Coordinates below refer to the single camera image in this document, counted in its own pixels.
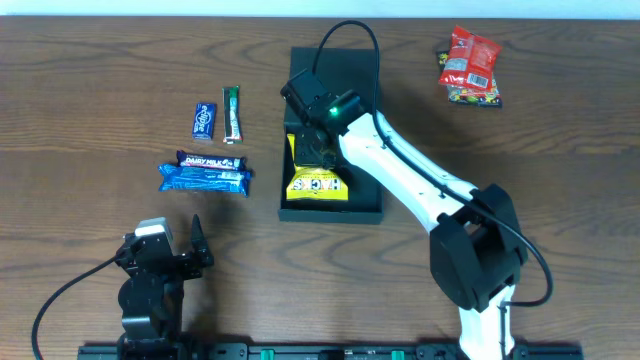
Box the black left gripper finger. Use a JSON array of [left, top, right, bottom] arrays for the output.
[[190, 214, 214, 267], [134, 217, 173, 240]]

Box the yellow Hacks candy bag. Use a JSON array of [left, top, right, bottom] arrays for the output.
[[285, 164, 349, 201]]

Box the black Haribo gummy bag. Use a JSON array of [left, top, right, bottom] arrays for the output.
[[436, 51, 503, 108]]

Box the red candy bag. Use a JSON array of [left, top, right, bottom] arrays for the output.
[[439, 26, 502, 91]]

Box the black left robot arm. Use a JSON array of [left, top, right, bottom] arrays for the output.
[[115, 215, 214, 359]]

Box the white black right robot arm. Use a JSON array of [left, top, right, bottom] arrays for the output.
[[280, 70, 527, 359]]

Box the blue cookie pack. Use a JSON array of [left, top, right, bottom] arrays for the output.
[[157, 164, 252, 197]]

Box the purple Dairy Milk bar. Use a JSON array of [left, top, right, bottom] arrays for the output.
[[176, 150, 246, 171]]

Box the black open box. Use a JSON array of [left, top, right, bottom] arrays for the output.
[[278, 48, 383, 225]]

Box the green white candy stick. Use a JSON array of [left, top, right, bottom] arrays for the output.
[[223, 86, 243, 144]]

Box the blue Eclipse mint box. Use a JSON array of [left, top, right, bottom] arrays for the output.
[[192, 102, 217, 140]]

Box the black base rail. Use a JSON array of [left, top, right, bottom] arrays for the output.
[[77, 341, 585, 360]]

